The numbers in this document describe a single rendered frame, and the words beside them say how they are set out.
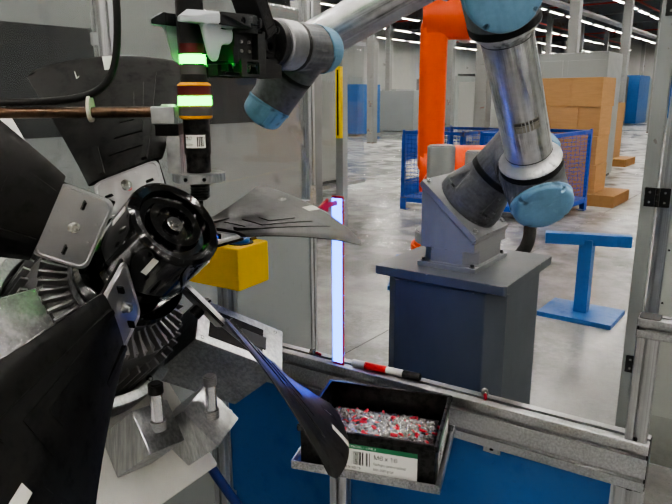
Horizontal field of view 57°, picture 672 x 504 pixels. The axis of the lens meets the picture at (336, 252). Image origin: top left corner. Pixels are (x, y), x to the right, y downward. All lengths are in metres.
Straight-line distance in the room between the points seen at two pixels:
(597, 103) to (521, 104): 7.50
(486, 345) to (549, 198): 0.34
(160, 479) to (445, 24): 4.15
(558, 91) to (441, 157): 4.45
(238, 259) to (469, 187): 0.51
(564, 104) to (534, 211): 7.54
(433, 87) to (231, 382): 3.99
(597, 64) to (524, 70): 10.18
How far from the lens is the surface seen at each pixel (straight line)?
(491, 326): 1.34
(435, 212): 1.37
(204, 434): 0.90
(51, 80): 1.01
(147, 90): 0.97
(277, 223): 0.93
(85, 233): 0.79
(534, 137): 1.16
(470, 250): 1.35
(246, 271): 1.29
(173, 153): 0.85
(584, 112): 8.67
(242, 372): 0.96
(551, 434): 1.10
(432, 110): 4.82
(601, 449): 1.09
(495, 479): 1.20
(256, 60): 0.90
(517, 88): 1.10
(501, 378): 1.40
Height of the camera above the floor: 1.37
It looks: 14 degrees down
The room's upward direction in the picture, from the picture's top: straight up
